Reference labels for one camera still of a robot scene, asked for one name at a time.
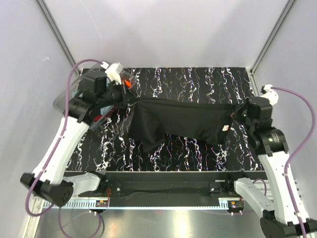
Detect black marbled table mat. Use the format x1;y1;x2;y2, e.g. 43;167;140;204
66;67;263;172

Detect clear plastic bin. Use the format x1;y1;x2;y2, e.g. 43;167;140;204
68;64;137;130

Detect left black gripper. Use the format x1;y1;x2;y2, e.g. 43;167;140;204
99;79;139;108

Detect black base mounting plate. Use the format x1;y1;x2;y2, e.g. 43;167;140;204
105;171;255;204

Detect orange black connector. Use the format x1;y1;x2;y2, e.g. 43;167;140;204
96;199;109;207
228;200;244;210

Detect aluminium frame post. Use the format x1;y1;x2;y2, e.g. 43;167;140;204
35;0;76;66
250;0;298;75

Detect left aluminium frame post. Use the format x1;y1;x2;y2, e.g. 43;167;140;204
35;0;76;66

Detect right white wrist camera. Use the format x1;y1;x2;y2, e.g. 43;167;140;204
261;84;279;106

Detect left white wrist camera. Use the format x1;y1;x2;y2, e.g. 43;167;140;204
101;61;123;85

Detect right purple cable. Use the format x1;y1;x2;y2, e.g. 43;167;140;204
271;86;313;235

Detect red t shirt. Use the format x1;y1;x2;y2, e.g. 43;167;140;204
94;114;106;123

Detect aluminium rail crossbar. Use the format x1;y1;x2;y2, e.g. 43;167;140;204
33;179;303;199

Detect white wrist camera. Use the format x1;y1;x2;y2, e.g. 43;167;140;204
101;61;123;85
261;84;279;106

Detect white slotted cable duct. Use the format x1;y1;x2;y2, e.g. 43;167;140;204
43;199;231;210

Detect right orange black connector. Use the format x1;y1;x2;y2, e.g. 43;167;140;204
228;200;244;210

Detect left orange black connector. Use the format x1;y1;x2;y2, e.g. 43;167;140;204
96;199;109;207

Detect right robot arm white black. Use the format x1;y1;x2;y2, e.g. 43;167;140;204
225;97;317;238

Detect right aluminium frame post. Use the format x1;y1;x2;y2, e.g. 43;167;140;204
250;0;298;75

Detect black t shirt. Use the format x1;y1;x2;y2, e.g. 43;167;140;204
129;98;236;152

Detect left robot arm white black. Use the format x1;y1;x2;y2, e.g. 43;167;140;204
20;70;137;207

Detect light blue t shirt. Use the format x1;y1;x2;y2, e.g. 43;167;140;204
69;86;114;113

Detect orange t shirt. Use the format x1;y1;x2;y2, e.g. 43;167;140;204
122;80;132;88

